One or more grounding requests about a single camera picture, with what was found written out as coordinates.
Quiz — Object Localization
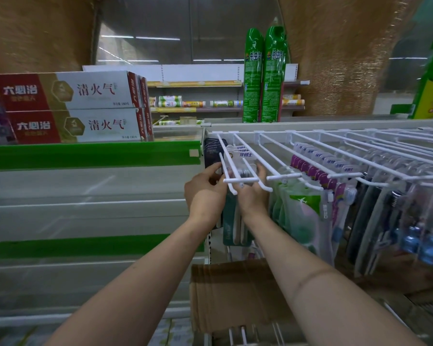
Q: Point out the person's left hand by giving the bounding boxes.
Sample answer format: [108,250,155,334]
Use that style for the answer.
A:
[184,161,229,231]

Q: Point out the person's right hand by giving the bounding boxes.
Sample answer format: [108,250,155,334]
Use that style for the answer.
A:
[234,163,271,222]

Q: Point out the green label toothbrush pack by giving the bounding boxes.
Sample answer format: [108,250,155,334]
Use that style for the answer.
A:
[268,180,293,231]
[285,185,334,265]

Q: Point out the teal twin toothbrush pack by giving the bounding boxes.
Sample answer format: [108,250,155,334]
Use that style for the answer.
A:
[222,144,260,247]

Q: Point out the pink label toothbrush pack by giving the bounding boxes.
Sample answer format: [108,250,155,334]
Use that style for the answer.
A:
[321,182,358,246]

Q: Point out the oval twin black toothbrush pack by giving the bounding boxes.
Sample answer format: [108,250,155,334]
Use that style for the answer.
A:
[353,187,407,278]

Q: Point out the kids toothbrush pack blue toy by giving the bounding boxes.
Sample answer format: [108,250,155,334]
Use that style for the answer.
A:
[398,183,433,267]

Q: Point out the person's left forearm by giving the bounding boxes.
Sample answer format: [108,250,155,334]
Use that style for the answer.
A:
[45,219,221,346]

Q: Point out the person's right forearm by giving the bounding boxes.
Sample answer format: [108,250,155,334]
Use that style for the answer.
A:
[242,212,426,346]

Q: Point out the white shelf unit yellow strips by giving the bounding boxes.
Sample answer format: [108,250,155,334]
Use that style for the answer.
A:
[82,63,311,121]

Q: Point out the brown cardboard tray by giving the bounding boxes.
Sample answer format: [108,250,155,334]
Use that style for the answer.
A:
[189,245,433,334]

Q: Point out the red white toothpaste box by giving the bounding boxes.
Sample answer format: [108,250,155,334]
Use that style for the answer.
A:
[5,108,147,145]
[137,74,151,109]
[143,107,155,142]
[0,71,140,112]

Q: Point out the row of colourful wrap rolls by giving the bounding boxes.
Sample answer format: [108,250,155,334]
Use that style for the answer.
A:
[150,94,306,109]

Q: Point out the tall green spray can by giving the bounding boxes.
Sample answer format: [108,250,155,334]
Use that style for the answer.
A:
[260,25,289,123]
[242,27,265,124]

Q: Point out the woven brown column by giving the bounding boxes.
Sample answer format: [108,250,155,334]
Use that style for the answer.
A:
[0,0,96,74]
[278,0,425,116]

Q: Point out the green yellow spray can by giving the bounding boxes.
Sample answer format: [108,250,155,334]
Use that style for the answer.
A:
[409,28,433,120]

